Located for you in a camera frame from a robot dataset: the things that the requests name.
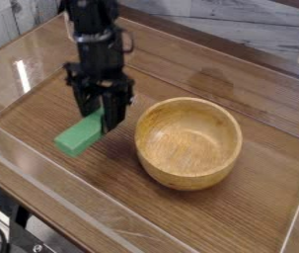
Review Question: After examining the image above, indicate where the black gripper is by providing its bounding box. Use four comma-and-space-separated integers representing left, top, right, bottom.
62, 30, 133, 132

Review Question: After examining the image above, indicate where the green rectangular block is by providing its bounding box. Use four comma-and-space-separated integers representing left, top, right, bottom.
53, 109, 104, 157

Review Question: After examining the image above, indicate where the brown wooden bowl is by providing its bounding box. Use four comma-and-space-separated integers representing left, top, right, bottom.
135, 97, 243, 191

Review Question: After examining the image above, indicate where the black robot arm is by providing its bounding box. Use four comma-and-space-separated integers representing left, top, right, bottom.
62, 0, 135, 133

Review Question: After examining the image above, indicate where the black table leg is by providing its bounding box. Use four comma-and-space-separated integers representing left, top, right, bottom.
9, 205, 30, 229

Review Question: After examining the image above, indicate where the clear acrylic tray wall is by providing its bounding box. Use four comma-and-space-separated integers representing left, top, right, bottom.
0, 9, 299, 253

